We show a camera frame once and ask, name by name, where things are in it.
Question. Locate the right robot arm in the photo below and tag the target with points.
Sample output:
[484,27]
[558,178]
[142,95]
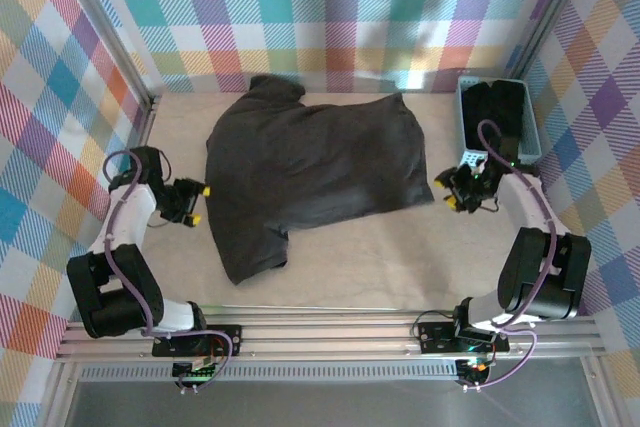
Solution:
[520,197]

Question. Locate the dark grey t-shirt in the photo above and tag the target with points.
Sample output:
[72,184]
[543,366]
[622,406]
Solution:
[310,162]

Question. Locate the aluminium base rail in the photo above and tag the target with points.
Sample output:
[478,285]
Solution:
[325,342]

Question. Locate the light blue plastic basket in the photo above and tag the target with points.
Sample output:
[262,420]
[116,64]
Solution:
[470,156]

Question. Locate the aluminium side rail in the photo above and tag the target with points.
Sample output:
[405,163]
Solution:
[147,122]
[550,202]

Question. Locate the black folded t-shirt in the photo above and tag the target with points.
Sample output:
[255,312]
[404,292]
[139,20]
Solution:
[480,107]

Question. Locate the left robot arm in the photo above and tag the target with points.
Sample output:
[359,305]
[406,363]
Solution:
[132,217]

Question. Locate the aluminium corner post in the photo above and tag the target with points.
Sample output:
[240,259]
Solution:
[110,32]
[555,7]

